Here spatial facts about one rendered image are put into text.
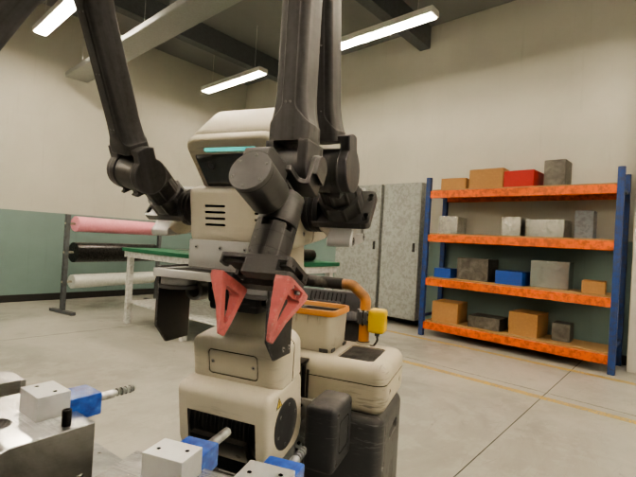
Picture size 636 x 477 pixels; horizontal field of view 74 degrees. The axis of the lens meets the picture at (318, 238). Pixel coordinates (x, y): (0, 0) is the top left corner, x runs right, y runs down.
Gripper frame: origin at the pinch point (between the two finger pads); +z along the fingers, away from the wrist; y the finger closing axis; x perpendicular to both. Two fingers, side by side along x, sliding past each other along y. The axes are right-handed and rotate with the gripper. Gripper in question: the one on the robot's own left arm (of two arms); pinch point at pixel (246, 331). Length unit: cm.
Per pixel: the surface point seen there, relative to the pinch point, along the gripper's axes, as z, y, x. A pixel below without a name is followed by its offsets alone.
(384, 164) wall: -384, -120, 474
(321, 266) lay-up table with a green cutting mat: -140, -121, 317
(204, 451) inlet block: 13.7, -1.3, 0.8
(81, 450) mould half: 16.4, -14.2, -3.3
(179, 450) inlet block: 13.9, -2.3, -2.6
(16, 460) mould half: 18.0, -15.8, -9.4
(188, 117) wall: -466, -497, 433
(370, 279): -211, -124, 524
